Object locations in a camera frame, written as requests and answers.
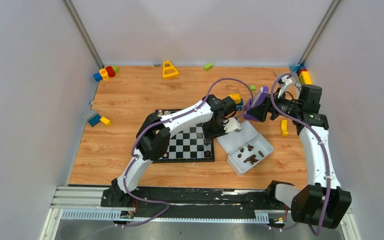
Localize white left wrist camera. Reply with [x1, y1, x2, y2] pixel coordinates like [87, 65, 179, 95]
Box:
[223, 117, 242, 134]

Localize yellow cylinder block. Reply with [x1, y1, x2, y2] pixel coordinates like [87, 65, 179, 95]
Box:
[99, 68, 110, 80]

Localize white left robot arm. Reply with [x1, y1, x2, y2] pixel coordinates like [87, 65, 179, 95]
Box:
[101, 94, 240, 207]

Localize red cylinder block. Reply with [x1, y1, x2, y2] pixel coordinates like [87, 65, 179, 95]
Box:
[105, 66, 116, 78]

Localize green block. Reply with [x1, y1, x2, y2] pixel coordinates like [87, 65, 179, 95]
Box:
[203, 62, 214, 71]

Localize purple toy stand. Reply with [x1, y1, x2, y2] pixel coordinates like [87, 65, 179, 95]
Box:
[243, 86, 270, 121]

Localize yellow triangle toy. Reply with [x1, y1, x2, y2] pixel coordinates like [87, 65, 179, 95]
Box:
[162, 60, 180, 80]

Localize brown chess piece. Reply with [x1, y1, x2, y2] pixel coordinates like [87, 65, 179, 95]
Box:
[204, 150, 212, 158]

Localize blue grey lego bricks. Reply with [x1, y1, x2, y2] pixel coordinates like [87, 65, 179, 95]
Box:
[83, 109, 101, 127]

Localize yellow lego brick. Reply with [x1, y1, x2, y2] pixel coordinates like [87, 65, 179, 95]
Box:
[298, 70, 312, 85]

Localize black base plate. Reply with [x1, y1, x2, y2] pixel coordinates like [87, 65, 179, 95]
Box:
[100, 186, 291, 211]

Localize blue cube block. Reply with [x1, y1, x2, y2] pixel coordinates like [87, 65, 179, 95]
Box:
[93, 72, 103, 82]

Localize black white chess board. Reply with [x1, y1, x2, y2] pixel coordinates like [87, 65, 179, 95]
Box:
[154, 123, 216, 164]

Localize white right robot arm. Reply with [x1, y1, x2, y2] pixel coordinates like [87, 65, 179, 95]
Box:
[247, 84, 352, 229]

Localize yellow curved block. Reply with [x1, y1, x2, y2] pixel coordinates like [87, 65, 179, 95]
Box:
[280, 119, 289, 137]

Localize toy car blue wheels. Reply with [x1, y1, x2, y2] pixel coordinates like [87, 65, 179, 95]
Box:
[228, 93, 244, 112]

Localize white tin box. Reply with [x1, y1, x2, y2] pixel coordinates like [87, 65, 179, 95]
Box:
[227, 134, 274, 176]

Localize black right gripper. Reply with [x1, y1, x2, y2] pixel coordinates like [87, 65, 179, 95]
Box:
[247, 87, 302, 122]

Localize yellow block left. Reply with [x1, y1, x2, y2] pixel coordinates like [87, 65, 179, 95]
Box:
[100, 116, 112, 127]

